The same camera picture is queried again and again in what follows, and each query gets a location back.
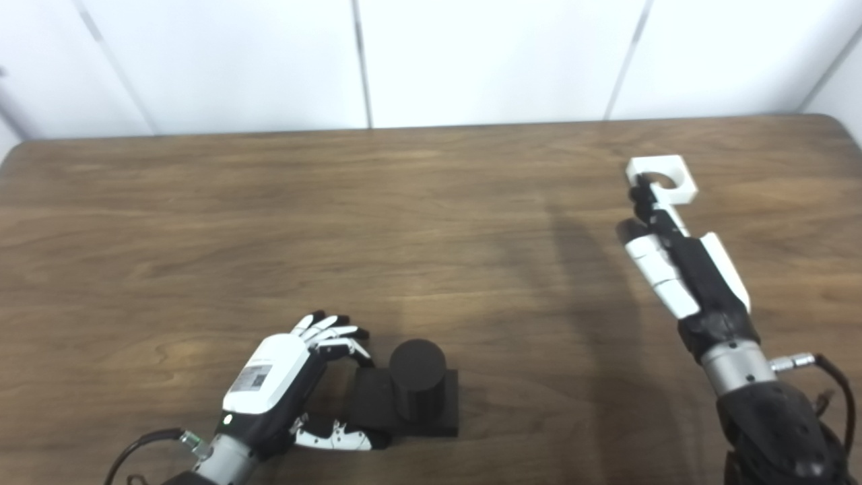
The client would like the white and black right hand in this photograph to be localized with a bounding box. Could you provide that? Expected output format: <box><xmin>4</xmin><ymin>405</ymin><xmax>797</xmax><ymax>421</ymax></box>
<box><xmin>616</xmin><ymin>174</ymin><xmax>760</xmax><ymax>364</ymax></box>

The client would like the white and black left hand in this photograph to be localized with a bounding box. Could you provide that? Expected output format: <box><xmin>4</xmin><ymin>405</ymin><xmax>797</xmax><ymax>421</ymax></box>
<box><xmin>222</xmin><ymin>311</ymin><xmax>391</xmax><ymax>462</ymax></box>

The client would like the white square piece with hole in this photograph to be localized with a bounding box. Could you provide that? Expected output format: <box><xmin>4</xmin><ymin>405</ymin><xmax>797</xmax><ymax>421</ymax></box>
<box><xmin>626</xmin><ymin>155</ymin><xmax>698</xmax><ymax>205</ymax></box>

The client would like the black peg with square base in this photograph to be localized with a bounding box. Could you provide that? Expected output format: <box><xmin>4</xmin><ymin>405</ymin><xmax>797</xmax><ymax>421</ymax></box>
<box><xmin>347</xmin><ymin>339</ymin><xmax>460</xmax><ymax>437</ymax></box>

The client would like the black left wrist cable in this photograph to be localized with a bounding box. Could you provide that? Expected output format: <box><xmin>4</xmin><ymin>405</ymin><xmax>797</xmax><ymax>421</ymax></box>
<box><xmin>104</xmin><ymin>428</ymin><xmax>203</xmax><ymax>485</ymax></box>

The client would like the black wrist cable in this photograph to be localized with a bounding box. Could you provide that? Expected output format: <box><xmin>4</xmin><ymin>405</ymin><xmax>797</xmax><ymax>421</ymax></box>
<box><xmin>771</xmin><ymin>353</ymin><xmax>857</xmax><ymax>459</ymax></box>
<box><xmin>104</xmin><ymin>428</ymin><xmax>203</xmax><ymax>485</ymax></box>

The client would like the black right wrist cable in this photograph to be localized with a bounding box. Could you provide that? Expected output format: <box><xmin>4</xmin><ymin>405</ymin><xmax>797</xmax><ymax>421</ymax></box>
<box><xmin>771</xmin><ymin>353</ymin><xmax>857</xmax><ymax>459</ymax></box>

